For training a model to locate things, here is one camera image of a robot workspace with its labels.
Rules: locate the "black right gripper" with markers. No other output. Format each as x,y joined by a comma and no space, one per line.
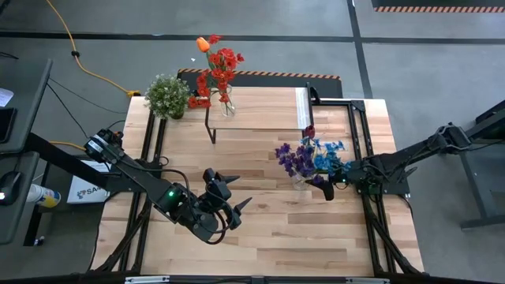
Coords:
329,185

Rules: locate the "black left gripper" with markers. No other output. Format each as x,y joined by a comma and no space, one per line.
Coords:
219,189

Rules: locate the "blue artificial flower bunch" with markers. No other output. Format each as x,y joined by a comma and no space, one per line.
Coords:
320,161

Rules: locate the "clear glass vase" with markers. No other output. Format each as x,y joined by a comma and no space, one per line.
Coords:
229,108
299,183

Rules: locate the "purple artificial flower bunch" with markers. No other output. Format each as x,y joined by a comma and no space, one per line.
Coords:
290,159

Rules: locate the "dark red artificial tulip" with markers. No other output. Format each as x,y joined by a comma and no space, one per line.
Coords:
309,131

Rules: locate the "red artificial flower bunch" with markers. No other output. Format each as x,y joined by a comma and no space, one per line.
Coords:
203,91
227,55

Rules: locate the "orange artificial tulip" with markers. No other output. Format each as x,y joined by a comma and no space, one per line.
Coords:
203,44

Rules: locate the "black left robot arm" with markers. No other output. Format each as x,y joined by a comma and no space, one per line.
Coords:
134,177

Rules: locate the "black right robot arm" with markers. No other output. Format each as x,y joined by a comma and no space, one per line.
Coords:
414,152

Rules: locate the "potted plant with white flowers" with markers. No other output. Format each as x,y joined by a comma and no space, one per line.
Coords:
167,96

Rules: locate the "black mat with hazard stripe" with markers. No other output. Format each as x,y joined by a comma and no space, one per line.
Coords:
434,4
327,88

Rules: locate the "grey metal stand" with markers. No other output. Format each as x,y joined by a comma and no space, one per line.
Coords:
475,177

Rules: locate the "white printed box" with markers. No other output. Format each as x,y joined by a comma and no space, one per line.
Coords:
83,193

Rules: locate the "black support beam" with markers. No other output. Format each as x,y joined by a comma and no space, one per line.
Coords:
59,158

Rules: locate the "white and yellow bottle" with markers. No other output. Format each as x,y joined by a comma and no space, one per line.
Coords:
43,195

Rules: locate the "grey desk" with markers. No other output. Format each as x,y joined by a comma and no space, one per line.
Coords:
27,118
16,221

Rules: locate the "black computer mouse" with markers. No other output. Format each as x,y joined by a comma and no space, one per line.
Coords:
10,185

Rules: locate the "black phone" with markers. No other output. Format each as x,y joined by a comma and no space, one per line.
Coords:
6,124

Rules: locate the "white paper sheet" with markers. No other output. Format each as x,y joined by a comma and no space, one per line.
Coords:
4,96

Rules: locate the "black aluminium table frame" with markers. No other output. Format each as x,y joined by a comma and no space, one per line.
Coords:
339,103

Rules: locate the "wooden shelf with black frame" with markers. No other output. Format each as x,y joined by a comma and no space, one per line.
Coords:
268,106

